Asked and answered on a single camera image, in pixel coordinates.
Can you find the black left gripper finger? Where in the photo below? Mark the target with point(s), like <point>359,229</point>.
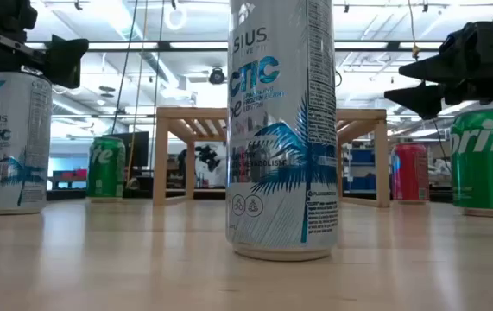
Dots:
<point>19,15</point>
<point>67,62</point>

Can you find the red Fanta can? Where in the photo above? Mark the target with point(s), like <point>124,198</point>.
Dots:
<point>410,173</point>

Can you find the black hanging camera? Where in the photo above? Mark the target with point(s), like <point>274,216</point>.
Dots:
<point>216,76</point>

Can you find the black aluminium table frame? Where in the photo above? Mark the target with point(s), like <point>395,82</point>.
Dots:
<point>211,194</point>

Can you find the black background robot arm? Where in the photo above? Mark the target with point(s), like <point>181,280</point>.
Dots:
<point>207,156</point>

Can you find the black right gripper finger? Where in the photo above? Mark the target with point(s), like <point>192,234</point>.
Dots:
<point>436,69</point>
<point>419,97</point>

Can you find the blue storage bin rack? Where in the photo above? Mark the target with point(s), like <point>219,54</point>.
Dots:
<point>362,155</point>

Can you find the black computer monitor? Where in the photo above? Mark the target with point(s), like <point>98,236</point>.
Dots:
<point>136,149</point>

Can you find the white Celsius can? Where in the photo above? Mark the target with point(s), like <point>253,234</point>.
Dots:
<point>272,173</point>
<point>13,151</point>

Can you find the wooden slatted shelf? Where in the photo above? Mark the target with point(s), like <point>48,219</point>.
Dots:
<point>162,151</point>

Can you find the green Sprite can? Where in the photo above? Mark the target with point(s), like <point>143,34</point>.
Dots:
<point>105,173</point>
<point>488,173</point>

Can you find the red bin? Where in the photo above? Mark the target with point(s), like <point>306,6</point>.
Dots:
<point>71,175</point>

